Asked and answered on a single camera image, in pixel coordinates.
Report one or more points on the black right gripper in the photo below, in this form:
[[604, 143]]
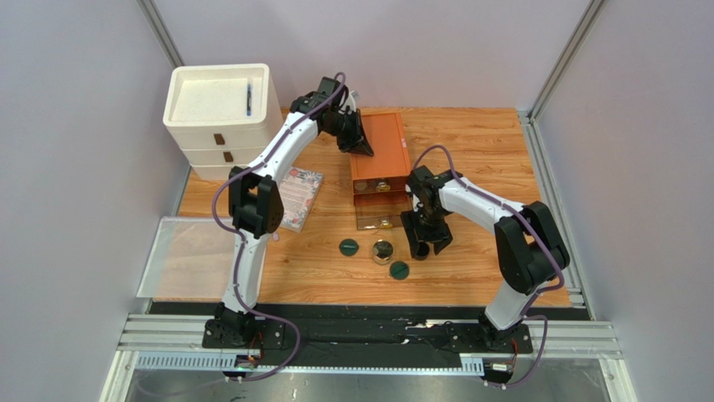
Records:
[[426, 224]]

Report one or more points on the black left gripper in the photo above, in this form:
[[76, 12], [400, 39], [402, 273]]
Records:
[[346, 146]]

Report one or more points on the orange drawer box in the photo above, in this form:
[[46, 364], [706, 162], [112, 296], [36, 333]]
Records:
[[386, 171]]

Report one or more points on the clear orange drawer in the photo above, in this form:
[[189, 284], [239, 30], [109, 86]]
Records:
[[380, 210]]

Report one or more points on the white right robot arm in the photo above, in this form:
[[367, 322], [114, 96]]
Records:
[[531, 252]]

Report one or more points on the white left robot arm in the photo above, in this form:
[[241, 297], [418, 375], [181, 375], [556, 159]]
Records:
[[255, 204]]

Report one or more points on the gold mirrored jar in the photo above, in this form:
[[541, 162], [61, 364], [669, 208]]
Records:
[[382, 252]]

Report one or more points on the floral patterned booklet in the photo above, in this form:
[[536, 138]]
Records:
[[298, 190]]

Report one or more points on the dark green round lid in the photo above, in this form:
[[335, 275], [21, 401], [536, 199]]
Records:
[[348, 247]]

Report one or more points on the blue pen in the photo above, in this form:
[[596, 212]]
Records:
[[249, 99]]

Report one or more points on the white three-drawer cabinet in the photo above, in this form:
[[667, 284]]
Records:
[[205, 113]]

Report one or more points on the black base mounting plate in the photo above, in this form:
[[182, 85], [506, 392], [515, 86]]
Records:
[[456, 336]]

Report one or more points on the clear plastic sheet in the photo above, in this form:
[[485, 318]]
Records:
[[191, 261]]

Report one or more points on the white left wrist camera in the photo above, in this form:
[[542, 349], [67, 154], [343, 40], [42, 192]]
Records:
[[350, 102]]

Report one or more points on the aluminium frame rail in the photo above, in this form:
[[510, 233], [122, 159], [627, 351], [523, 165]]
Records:
[[174, 342]]

